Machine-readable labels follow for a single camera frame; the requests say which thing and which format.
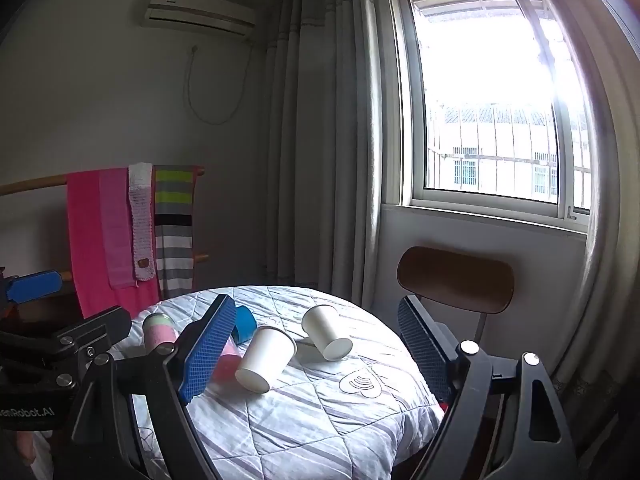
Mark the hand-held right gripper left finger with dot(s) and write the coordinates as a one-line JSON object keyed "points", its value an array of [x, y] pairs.
{"points": [[207, 355]]}

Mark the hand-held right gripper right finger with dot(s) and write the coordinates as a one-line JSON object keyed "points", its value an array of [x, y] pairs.
{"points": [[422, 350]]}

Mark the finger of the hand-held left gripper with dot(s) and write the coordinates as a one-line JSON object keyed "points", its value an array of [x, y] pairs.
{"points": [[35, 286], [100, 325]]}

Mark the white paper cup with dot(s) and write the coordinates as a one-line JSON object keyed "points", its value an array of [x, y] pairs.
{"points": [[265, 360], [322, 327]]}

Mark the blue cup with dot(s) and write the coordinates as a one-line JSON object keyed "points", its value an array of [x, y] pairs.
{"points": [[245, 324]]}

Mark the pink green striped cup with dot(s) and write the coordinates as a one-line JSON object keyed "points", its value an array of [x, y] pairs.
{"points": [[157, 330]]}

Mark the person's left hand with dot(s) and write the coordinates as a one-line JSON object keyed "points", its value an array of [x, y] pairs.
{"points": [[25, 447]]}

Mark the bright pink towel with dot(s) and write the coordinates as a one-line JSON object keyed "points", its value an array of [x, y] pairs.
{"points": [[85, 240]]}

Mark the brown wooden chair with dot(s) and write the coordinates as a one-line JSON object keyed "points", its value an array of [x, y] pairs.
{"points": [[455, 280]]}

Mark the light pink towel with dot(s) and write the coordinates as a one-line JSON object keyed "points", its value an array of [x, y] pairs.
{"points": [[116, 230]]}

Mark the wooden towel rack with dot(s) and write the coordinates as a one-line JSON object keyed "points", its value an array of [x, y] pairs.
{"points": [[35, 183]]}

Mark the striped scarf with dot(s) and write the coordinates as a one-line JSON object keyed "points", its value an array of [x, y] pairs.
{"points": [[172, 240]]}

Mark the grey quilted blanket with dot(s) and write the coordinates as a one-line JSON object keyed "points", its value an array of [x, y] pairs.
{"points": [[310, 420]]}

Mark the white knitted scarf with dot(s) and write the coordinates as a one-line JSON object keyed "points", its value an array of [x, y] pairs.
{"points": [[141, 210]]}

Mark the grey curtain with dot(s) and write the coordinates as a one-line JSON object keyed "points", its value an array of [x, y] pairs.
{"points": [[325, 160]]}

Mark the beige curtain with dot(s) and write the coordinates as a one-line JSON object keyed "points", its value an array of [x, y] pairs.
{"points": [[605, 210]]}

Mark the white framed window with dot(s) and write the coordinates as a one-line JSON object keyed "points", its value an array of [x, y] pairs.
{"points": [[475, 110]]}

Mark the white air conditioner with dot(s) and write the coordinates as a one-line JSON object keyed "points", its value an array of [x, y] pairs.
{"points": [[200, 10]]}

